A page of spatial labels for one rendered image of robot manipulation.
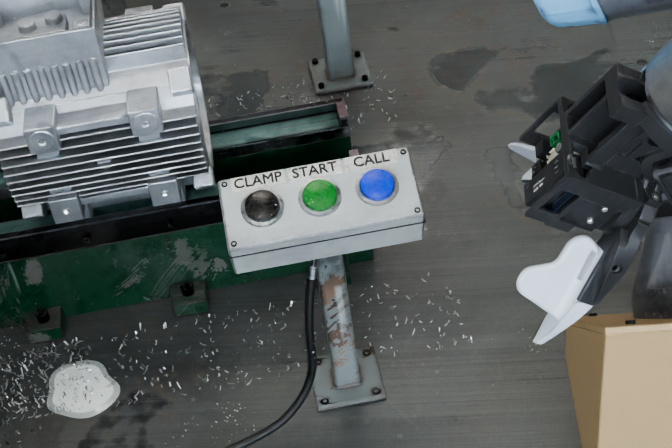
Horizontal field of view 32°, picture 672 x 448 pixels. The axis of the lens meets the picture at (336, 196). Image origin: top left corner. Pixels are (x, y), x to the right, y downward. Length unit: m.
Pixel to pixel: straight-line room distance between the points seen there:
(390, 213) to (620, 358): 0.22
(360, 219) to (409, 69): 0.64
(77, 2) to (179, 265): 0.30
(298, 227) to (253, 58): 0.71
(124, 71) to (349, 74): 0.49
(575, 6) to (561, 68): 0.76
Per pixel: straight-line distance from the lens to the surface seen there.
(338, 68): 1.57
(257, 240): 0.98
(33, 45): 1.14
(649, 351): 0.94
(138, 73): 1.16
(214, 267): 1.29
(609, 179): 0.80
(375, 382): 1.18
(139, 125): 1.13
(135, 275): 1.29
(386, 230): 0.99
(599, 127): 0.79
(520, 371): 1.19
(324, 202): 0.98
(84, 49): 1.14
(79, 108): 1.16
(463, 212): 1.36
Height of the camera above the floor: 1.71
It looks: 41 degrees down
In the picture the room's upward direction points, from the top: 8 degrees counter-clockwise
